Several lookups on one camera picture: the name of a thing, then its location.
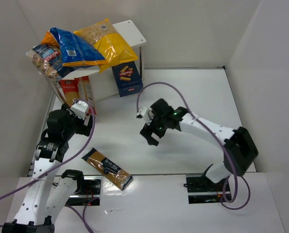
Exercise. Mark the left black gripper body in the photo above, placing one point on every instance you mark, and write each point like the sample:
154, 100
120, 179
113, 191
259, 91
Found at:
86, 124

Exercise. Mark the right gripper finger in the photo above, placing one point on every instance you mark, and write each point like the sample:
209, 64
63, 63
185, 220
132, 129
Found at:
160, 132
147, 132

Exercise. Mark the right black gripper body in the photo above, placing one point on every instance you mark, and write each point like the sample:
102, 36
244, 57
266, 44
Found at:
153, 126

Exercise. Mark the dark La Sicilia spaghetti pack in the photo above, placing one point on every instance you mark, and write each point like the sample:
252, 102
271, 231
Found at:
110, 170

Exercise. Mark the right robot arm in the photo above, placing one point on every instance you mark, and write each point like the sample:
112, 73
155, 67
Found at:
237, 145

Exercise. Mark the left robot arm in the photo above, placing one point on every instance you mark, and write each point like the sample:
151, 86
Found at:
41, 206

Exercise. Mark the white two-tier shelf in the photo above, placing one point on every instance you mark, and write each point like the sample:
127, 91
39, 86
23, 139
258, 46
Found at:
103, 84

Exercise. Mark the blue Barilla pasta box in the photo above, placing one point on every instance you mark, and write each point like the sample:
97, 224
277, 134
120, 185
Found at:
128, 79

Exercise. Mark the clear mixed pasta bag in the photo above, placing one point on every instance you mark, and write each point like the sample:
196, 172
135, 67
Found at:
48, 60

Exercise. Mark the blue pasta bag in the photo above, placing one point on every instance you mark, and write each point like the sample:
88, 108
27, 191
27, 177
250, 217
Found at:
76, 52

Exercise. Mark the yellow pasta bag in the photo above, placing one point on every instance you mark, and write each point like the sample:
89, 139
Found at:
109, 43

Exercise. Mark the clear red spaghetti pack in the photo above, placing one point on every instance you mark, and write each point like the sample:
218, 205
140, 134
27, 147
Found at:
85, 91

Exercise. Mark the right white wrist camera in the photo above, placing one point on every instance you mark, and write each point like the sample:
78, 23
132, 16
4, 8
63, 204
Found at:
146, 114

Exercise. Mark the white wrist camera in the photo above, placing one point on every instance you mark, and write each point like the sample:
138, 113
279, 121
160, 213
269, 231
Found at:
80, 109
146, 114

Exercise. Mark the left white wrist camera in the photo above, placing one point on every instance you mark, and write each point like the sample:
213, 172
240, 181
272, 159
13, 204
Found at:
80, 109

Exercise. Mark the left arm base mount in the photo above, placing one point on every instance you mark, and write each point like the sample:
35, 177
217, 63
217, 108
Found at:
90, 193

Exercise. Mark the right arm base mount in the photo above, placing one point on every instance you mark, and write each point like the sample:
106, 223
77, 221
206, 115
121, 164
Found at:
201, 190

